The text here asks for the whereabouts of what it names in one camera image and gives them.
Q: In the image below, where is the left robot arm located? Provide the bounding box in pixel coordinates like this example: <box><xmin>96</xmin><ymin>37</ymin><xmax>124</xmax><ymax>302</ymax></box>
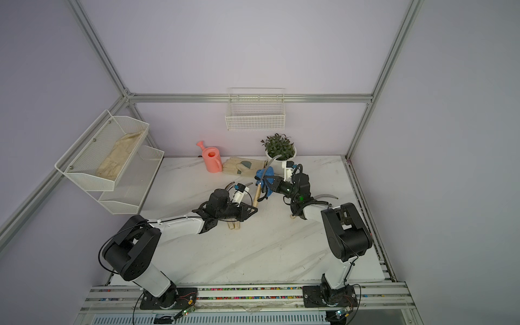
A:
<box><xmin>97</xmin><ymin>184</ymin><xmax>258</xmax><ymax>300</ymax></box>

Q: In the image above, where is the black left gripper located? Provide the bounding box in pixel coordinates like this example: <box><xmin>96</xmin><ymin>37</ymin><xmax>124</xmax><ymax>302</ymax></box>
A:
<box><xmin>217</xmin><ymin>202</ymin><xmax>257</xmax><ymax>222</ymax></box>

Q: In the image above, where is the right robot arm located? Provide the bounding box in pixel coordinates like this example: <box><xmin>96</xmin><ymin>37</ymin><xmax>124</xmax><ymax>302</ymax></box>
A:
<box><xmin>261</xmin><ymin>173</ymin><xmax>373</xmax><ymax>290</ymax></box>

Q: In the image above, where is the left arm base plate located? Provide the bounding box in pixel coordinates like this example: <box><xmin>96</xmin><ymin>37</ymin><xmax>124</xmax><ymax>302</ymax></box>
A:
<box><xmin>139</xmin><ymin>287</ymin><xmax>199</xmax><ymax>310</ymax></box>

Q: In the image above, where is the potted green plant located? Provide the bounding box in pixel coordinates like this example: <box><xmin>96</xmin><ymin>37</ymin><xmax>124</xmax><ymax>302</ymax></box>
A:
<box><xmin>261</xmin><ymin>133</ymin><xmax>297</xmax><ymax>173</ymax></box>

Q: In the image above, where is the lower white mesh shelf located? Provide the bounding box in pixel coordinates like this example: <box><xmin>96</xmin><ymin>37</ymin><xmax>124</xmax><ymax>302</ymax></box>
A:
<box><xmin>87</xmin><ymin>145</ymin><xmax>164</xmax><ymax>215</ymax></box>

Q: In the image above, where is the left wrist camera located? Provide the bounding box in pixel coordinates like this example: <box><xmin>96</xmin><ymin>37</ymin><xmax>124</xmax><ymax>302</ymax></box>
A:
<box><xmin>232</xmin><ymin>183</ymin><xmax>249</xmax><ymax>204</ymax></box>

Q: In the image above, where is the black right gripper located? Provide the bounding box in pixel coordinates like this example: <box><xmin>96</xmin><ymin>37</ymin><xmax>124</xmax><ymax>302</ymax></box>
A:
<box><xmin>265</xmin><ymin>175</ymin><xmax>300</xmax><ymax>202</ymax></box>

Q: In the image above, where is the upper white mesh shelf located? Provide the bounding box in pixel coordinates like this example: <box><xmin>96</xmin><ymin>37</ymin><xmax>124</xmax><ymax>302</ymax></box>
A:
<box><xmin>55</xmin><ymin>110</ymin><xmax>150</xmax><ymax>192</ymax></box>

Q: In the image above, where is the pink watering can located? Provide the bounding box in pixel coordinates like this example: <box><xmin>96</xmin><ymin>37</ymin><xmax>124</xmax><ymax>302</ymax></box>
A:
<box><xmin>196</xmin><ymin>141</ymin><xmax>223</xmax><ymax>173</ymax></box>

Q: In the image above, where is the blue microfibre rag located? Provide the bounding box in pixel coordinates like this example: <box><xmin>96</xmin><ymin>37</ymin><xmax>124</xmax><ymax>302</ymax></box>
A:
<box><xmin>255</xmin><ymin>167</ymin><xmax>275</xmax><ymax>202</ymax></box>

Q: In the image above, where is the beige glove in shelf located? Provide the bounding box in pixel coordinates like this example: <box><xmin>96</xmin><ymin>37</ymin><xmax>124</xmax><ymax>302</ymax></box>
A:
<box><xmin>96</xmin><ymin>131</ymin><xmax>143</xmax><ymax>181</ymax></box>

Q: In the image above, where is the white mesh shelf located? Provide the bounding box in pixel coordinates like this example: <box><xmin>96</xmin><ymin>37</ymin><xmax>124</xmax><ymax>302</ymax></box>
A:
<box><xmin>87</xmin><ymin>145</ymin><xmax>164</xmax><ymax>215</ymax></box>
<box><xmin>55</xmin><ymin>110</ymin><xmax>150</xmax><ymax>192</ymax></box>

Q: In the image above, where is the white wire wall basket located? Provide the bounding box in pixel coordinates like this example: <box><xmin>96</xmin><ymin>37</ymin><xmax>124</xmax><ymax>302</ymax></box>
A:
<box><xmin>225</xmin><ymin>87</ymin><xmax>286</xmax><ymax>131</ymax></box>

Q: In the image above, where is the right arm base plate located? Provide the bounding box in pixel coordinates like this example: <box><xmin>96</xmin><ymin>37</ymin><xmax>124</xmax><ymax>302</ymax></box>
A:
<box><xmin>302</xmin><ymin>285</ymin><xmax>358</xmax><ymax>307</ymax></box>

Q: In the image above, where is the aluminium front rail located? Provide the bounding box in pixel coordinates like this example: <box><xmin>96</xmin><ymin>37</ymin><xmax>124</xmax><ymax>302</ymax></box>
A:
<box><xmin>79</xmin><ymin>282</ymin><xmax>417</xmax><ymax>314</ymax></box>

